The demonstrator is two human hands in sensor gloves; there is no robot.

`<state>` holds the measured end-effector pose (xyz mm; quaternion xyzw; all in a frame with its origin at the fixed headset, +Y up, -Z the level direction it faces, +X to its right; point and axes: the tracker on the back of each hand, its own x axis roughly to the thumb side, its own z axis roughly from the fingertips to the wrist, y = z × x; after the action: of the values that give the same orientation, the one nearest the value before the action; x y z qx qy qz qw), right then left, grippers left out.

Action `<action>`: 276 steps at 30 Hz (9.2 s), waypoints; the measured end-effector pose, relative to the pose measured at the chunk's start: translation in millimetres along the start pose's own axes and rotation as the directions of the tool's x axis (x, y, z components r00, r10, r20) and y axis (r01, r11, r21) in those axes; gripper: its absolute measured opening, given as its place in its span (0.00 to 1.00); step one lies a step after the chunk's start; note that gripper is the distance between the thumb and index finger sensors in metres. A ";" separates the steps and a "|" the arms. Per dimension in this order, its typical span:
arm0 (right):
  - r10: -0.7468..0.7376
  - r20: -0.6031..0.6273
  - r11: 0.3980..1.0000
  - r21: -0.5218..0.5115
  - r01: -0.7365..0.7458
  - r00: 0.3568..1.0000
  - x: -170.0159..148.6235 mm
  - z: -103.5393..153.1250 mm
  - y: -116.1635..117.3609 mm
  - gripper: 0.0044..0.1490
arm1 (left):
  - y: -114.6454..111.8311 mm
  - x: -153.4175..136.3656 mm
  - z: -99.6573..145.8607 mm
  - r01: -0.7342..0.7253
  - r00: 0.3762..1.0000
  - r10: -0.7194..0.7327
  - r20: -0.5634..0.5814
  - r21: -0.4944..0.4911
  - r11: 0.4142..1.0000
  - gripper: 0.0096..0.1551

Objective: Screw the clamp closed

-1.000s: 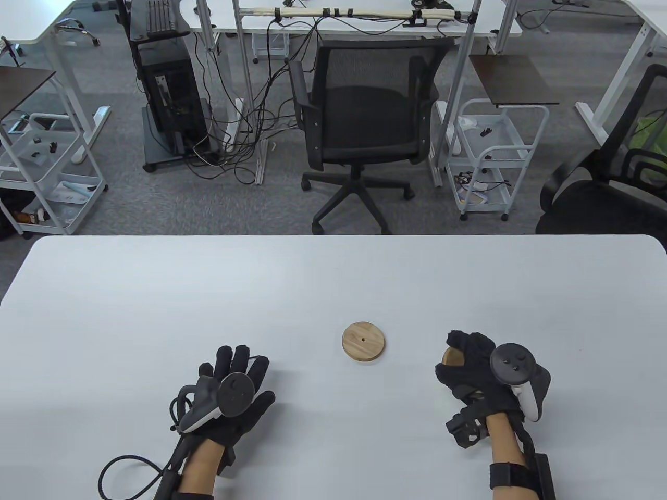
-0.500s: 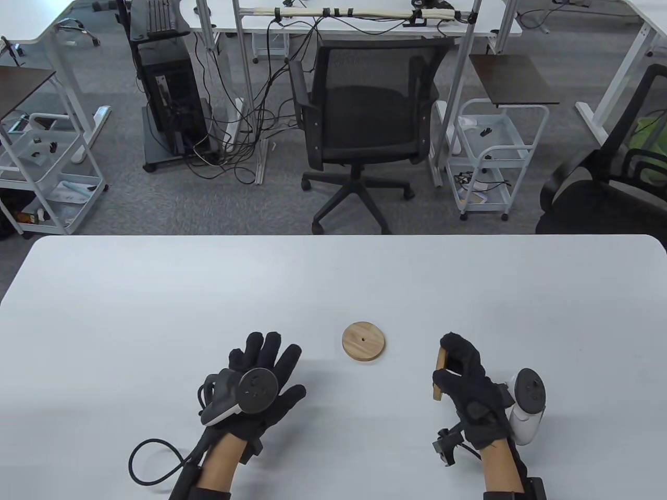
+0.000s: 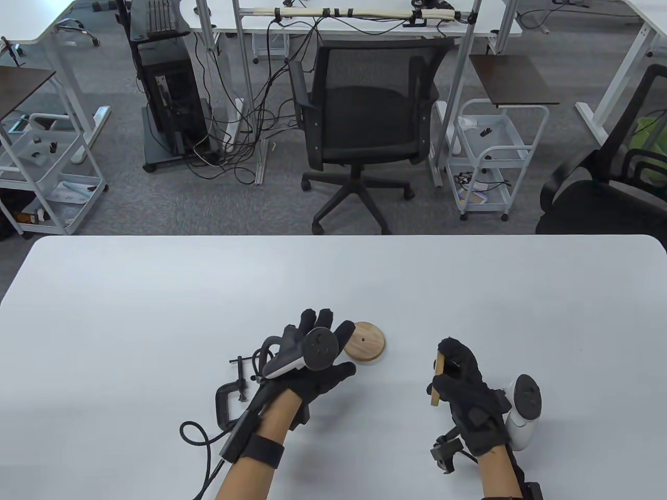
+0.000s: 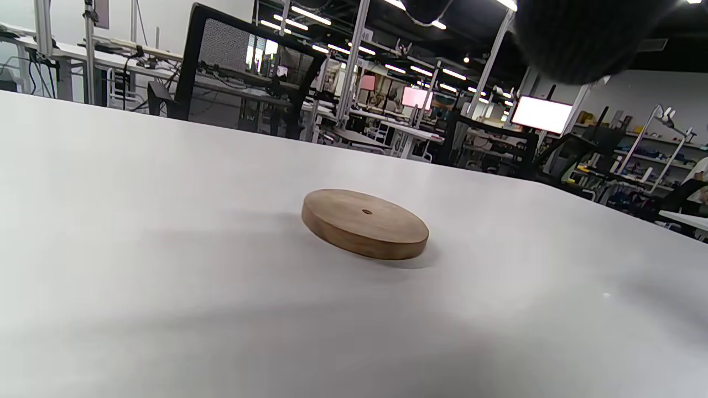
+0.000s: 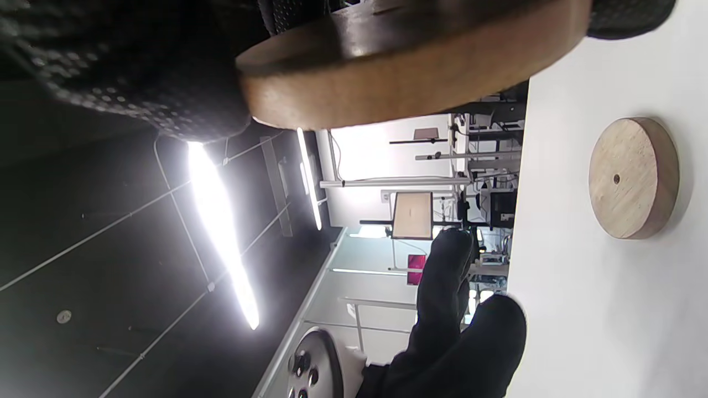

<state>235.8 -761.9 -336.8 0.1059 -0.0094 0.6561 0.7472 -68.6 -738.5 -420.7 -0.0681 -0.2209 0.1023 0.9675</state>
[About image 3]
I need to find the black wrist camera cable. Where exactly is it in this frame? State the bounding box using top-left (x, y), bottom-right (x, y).
top-left (179, 420), bottom-right (232, 500)

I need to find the black keyboard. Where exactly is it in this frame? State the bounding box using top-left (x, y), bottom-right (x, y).
top-left (147, 0), bottom-right (176, 38)

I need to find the black computer tower stand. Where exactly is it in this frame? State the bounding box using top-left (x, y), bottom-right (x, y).
top-left (115, 0), bottom-right (215, 174)

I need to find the aluminium frame post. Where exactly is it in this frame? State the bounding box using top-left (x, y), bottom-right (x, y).
top-left (428, 0), bottom-right (483, 189)
top-left (231, 0), bottom-right (269, 186)

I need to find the white wire rolling cart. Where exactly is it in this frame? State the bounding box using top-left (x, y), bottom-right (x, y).
top-left (0, 111), bottom-right (109, 236)

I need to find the green bag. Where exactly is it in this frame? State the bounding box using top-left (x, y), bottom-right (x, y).
top-left (629, 117), bottom-right (667, 184)

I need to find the white and black glove controller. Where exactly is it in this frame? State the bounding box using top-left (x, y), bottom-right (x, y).
top-left (261, 328), bottom-right (340, 379)
top-left (502, 373), bottom-right (546, 452)

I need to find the person's right forearm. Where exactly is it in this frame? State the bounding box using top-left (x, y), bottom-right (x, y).
top-left (476, 445), bottom-right (523, 500)

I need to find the black metal c-clamp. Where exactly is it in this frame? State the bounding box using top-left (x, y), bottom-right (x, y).
top-left (215, 355), bottom-right (273, 431)

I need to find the round wooden disc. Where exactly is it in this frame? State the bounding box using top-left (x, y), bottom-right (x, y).
top-left (344, 321), bottom-right (388, 364)

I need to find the person's right hand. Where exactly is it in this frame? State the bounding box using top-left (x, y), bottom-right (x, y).
top-left (427, 337), bottom-right (510, 457)

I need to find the white power strip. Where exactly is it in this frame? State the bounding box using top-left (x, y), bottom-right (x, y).
top-left (223, 97), bottom-right (246, 153)

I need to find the tangle of black cables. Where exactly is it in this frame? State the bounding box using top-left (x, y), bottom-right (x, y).
top-left (183, 15), bottom-right (326, 184)

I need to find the white desk with foam bar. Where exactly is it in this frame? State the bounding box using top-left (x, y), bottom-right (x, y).
top-left (179, 0), bottom-right (524, 41)

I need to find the wooden stick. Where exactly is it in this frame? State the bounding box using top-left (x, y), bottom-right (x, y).
top-left (428, 351), bottom-right (444, 407)

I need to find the black mesh office chair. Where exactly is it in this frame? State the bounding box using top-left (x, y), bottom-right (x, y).
top-left (288, 39), bottom-right (455, 235)

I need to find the white cart with brown top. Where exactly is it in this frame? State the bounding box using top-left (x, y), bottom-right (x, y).
top-left (444, 53), bottom-right (561, 222)

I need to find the person's left forearm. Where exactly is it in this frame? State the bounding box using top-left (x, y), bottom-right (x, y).
top-left (215, 388), bottom-right (303, 500)

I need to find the black forearm strap mount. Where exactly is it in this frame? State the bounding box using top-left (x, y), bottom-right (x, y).
top-left (508, 452), bottom-right (544, 500)

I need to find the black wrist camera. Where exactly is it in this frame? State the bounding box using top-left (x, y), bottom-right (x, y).
top-left (430, 426), bottom-right (477, 476)
top-left (219, 379), bottom-right (286, 469)

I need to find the black armrest office chair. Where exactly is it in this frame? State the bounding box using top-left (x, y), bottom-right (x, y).
top-left (535, 64), bottom-right (667, 235)

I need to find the cream foam wrapped bar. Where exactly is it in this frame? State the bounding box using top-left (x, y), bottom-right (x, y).
top-left (244, 5), bottom-right (463, 28)

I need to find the person's left hand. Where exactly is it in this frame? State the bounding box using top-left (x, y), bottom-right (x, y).
top-left (261, 307), bottom-right (358, 431)

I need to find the dark brown side table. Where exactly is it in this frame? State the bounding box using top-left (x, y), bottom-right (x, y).
top-left (0, 65), bottom-right (57, 121)

